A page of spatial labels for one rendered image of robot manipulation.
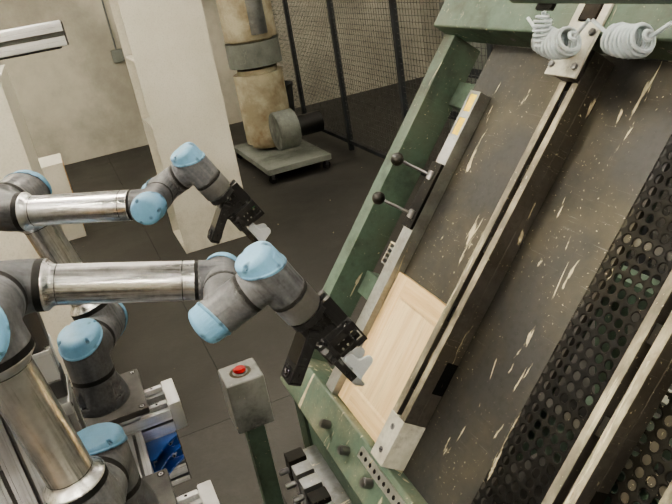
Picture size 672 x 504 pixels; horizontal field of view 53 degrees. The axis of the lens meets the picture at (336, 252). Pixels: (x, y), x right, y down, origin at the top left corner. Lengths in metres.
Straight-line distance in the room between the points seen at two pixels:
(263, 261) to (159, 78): 4.29
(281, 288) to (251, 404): 1.06
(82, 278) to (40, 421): 0.25
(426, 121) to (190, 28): 3.44
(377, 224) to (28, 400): 1.24
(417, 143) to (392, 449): 0.94
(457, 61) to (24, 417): 1.54
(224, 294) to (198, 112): 4.32
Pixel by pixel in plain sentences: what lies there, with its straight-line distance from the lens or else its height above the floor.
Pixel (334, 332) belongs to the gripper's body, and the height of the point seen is 1.45.
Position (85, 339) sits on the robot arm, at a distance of 1.88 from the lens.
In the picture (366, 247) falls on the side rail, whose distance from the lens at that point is 2.13.
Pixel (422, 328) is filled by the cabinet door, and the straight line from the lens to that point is 1.78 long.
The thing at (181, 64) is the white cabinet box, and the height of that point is 1.47.
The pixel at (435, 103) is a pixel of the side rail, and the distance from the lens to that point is 2.13.
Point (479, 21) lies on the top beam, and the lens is 1.98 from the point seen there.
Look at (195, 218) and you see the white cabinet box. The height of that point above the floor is 0.27.
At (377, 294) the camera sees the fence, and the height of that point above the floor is 1.16.
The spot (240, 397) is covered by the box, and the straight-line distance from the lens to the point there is 2.12.
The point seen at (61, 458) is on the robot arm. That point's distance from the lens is 1.30.
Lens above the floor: 2.07
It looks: 24 degrees down
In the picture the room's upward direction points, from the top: 10 degrees counter-clockwise
